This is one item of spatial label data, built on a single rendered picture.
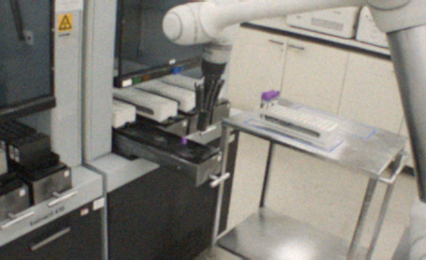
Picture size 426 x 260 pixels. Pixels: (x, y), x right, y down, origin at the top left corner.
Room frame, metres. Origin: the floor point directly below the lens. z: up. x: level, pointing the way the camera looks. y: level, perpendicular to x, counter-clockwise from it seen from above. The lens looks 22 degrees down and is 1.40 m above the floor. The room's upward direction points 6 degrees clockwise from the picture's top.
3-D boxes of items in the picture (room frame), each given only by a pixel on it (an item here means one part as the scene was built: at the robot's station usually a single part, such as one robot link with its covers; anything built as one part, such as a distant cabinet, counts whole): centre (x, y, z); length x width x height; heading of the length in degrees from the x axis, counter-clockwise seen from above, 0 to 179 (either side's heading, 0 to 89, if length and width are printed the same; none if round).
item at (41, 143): (1.09, 0.50, 0.85); 0.12 x 0.02 x 0.06; 150
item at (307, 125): (1.54, -0.28, 0.85); 0.30 x 0.10 x 0.06; 57
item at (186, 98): (1.75, 0.22, 0.83); 0.30 x 0.10 x 0.06; 59
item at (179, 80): (1.88, 0.14, 0.83); 0.30 x 0.10 x 0.06; 59
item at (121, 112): (1.52, 0.43, 0.83); 0.30 x 0.10 x 0.06; 59
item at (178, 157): (1.43, 0.28, 0.78); 0.73 x 0.14 x 0.09; 59
